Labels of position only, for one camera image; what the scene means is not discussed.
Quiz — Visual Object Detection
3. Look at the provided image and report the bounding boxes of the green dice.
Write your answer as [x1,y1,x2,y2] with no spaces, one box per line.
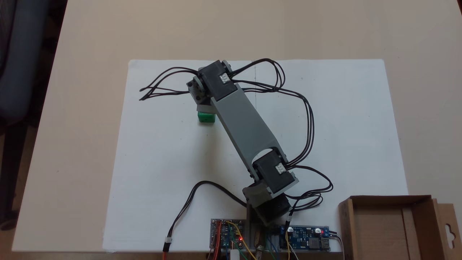
[197,111,216,124]

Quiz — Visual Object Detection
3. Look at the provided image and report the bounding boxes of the white paper sheet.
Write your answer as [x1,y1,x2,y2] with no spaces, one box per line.
[102,59,409,252]

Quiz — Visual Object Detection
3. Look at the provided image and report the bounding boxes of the grey motor controller board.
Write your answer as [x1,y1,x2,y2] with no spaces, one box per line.
[210,218,247,250]

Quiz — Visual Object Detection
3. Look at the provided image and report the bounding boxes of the metal table clamp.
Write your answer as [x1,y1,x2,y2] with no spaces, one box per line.
[254,227,265,260]

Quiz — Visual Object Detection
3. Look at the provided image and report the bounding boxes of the blue power converter board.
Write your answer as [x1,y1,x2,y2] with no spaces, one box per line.
[280,225,331,252]

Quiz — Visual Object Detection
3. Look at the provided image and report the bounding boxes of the dark office chair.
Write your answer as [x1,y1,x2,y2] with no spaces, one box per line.
[0,0,67,231]

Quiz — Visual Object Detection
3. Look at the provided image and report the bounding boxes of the brown cardboard box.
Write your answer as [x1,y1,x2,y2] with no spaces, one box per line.
[338,195,462,260]

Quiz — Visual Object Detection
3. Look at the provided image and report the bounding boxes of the black gripper motor wire loop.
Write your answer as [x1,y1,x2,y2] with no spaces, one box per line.
[139,66,200,101]

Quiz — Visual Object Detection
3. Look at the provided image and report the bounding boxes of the black wrist motor wire loop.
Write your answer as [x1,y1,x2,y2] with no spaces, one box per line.
[230,58,315,167]

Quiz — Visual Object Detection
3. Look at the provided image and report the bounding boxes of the orange jumper wires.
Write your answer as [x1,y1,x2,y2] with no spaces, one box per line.
[213,220,222,260]

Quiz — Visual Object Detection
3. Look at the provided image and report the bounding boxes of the black elbow motor wire loop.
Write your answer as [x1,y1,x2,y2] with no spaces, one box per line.
[284,165,334,227]

